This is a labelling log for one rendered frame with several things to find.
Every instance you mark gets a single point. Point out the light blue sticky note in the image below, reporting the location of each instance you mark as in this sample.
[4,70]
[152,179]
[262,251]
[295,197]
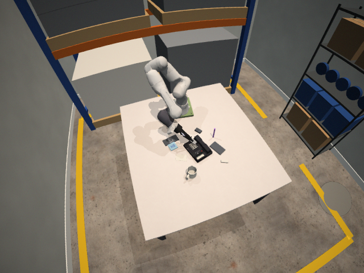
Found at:
[172,146]

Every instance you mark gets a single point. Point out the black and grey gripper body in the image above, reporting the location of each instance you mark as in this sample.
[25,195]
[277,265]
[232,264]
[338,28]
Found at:
[178,129]

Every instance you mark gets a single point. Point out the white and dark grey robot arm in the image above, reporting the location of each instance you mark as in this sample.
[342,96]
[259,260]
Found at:
[176,108]

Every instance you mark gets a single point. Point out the grey mug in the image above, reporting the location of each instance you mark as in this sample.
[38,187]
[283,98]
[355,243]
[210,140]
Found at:
[192,170]

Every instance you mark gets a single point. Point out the black desk phone body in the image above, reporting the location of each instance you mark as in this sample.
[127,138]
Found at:
[196,151]

